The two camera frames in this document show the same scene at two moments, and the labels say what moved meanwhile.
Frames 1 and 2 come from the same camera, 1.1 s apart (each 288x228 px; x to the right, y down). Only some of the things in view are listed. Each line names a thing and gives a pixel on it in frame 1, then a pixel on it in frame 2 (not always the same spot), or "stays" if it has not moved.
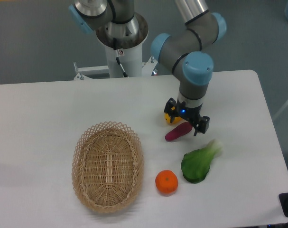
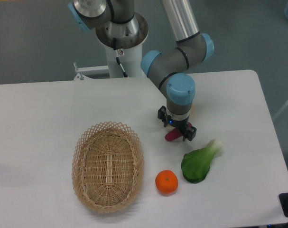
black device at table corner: [287, 202] stays
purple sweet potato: [179, 130] stays
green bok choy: [195, 164] stays
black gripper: [188, 113] -> [190, 132]
